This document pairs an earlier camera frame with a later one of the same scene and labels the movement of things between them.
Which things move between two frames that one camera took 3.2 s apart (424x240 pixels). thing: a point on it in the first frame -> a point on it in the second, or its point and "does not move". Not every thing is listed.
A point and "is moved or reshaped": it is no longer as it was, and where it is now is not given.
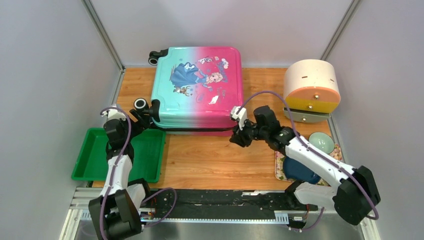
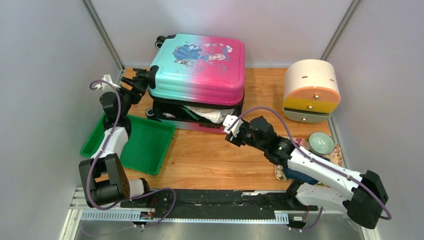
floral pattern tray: (279, 171) does not move
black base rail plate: (226, 204) does not move
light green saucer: (322, 141) does not move
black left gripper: (142, 123) -> (139, 86)
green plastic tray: (90, 156) is moved or reshaped
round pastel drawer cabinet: (312, 90) does not move
